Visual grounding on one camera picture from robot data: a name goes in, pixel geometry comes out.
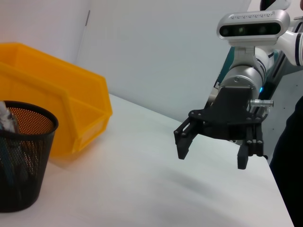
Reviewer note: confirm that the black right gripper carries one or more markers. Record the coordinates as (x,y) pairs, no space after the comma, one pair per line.
(227,118)

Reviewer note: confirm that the grey ballpoint pen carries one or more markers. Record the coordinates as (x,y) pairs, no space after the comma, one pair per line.
(7,118)

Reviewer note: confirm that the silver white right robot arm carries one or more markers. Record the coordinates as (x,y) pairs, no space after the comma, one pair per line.
(243,75)

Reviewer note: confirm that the black mesh pen holder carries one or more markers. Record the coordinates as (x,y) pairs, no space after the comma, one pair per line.
(26,165)

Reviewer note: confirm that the operator dark clothing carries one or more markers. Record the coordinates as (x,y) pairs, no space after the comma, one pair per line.
(291,165)

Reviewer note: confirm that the white black robot head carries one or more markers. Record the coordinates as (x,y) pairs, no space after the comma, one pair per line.
(277,4)

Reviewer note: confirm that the yellow plastic bin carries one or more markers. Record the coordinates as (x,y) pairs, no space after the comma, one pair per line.
(59,89)

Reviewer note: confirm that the black lift column rail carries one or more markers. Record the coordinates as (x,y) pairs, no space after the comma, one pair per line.
(275,73)

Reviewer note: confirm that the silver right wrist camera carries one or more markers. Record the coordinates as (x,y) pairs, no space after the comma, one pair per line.
(251,28)

